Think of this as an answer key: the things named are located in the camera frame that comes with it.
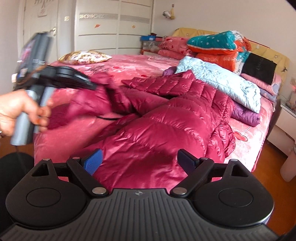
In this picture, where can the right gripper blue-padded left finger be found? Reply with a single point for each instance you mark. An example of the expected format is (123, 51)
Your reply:
(81, 171)

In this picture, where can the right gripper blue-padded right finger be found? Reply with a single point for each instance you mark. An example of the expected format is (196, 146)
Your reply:
(197, 170)

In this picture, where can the crimson puffer down jacket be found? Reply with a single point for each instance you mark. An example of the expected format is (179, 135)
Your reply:
(156, 117)

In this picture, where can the white bedroom door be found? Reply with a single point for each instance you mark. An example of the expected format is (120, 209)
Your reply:
(38, 16)

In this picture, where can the person's left hand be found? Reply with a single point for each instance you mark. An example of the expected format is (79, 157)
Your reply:
(17, 102)

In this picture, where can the pink floral bed cover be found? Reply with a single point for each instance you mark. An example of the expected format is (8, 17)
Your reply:
(63, 139)

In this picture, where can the floral patterned pillow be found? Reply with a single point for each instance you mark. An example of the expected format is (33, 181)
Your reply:
(84, 57)

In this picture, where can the purple folded quilt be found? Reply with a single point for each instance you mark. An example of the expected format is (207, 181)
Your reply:
(245, 114)

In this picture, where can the light blue folded quilt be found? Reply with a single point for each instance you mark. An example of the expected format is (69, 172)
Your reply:
(240, 90)

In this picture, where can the pink waste bin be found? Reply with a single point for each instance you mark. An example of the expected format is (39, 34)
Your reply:
(288, 169)

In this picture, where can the pink white nightstand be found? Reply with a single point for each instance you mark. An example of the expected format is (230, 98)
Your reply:
(282, 135)

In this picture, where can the white wardrobe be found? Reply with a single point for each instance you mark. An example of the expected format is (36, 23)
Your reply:
(112, 27)

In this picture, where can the lavender folded sheet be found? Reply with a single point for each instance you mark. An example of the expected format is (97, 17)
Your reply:
(268, 96)

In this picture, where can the pink pillow under cushion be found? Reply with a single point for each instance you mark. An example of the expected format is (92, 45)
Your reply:
(272, 88)

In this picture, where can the small items on nightstand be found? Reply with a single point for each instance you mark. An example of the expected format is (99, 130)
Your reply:
(291, 102)

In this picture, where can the black cushion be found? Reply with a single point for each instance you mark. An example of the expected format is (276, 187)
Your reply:
(260, 68)

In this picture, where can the pink heart folded blanket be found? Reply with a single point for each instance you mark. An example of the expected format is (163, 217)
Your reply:
(175, 47)

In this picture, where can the teal and orange folded quilt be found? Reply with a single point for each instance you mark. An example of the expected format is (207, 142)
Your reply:
(229, 49)

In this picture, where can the yellow headboard cover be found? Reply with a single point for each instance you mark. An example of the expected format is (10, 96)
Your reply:
(282, 61)

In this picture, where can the wall hanging ornament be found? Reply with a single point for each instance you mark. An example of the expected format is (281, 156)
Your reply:
(170, 14)

